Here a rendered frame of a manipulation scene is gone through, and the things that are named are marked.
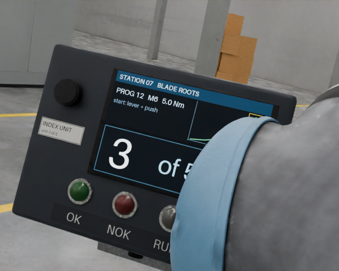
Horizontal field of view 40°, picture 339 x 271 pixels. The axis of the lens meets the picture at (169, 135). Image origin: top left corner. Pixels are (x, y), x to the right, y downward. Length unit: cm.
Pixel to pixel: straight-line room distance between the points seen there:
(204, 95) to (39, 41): 640
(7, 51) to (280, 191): 644
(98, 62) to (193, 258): 31
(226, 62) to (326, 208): 875
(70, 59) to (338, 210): 37
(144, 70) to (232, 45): 838
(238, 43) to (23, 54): 394
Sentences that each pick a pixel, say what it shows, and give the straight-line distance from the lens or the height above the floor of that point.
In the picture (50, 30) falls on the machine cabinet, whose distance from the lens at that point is 691.
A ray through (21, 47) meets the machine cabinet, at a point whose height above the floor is 56.
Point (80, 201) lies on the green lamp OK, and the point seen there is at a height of 111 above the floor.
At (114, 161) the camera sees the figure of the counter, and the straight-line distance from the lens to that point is 48.
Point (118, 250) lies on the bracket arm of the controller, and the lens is 57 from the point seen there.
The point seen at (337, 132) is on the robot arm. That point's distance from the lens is 23.
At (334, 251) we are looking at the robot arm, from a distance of 19.
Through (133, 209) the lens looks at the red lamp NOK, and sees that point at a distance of 47.
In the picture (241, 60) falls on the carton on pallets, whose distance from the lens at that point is 891.
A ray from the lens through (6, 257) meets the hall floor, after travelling 257.
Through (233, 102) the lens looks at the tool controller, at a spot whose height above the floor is 124.
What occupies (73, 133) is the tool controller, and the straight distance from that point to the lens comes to 50.
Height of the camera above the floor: 130
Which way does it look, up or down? 14 degrees down
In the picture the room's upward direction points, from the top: 11 degrees clockwise
